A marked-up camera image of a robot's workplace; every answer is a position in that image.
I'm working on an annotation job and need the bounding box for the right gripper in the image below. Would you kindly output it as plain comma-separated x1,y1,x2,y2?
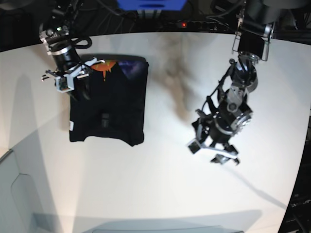
41,57,105,101

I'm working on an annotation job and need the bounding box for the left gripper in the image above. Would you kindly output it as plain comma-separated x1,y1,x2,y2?
191,116,240,165

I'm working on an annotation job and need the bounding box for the black T-shirt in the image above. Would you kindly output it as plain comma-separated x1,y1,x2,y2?
69,54,149,147

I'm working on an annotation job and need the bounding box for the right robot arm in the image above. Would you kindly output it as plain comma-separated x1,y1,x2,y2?
39,0,104,101

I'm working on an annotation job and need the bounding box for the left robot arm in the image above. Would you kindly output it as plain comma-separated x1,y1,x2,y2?
188,0,281,164

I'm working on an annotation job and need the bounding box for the blue plastic bin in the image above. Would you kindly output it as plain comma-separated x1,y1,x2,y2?
117,0,187,11

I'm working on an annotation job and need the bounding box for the black equipment rack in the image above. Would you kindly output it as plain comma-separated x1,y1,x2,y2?
279,141,311,233

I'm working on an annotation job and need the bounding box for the black power strip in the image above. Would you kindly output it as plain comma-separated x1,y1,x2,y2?
166,20,233,32

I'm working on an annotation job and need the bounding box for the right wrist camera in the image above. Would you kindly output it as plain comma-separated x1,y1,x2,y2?
55,76,74,93

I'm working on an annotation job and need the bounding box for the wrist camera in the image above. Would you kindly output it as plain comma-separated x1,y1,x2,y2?
187,139,202,154
55,76,74,93

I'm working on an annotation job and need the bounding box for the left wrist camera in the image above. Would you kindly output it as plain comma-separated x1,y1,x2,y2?
187,139,202,154

